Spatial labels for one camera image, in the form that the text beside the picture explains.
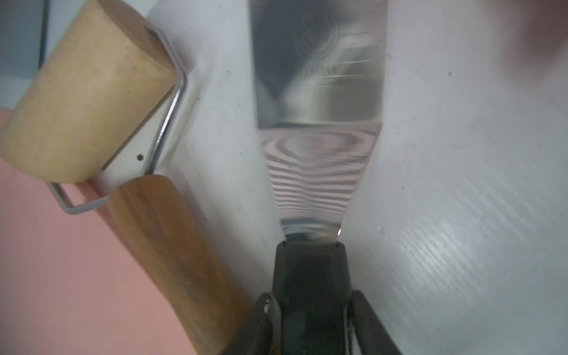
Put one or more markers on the pink cutting board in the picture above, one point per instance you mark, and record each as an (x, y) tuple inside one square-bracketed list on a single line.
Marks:
[(68, 286)]

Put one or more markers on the metal rectangular dough scraper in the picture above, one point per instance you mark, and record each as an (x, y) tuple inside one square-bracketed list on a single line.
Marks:
[(318, 79)]

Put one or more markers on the wooden rolling pin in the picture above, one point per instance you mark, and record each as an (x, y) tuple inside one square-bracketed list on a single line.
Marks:
[(110, 71)]

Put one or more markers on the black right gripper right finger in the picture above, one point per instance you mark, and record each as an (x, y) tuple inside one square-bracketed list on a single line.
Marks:
[(371, 335)]

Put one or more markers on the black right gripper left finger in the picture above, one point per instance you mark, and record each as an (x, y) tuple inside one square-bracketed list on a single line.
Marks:
[(261, 331)]

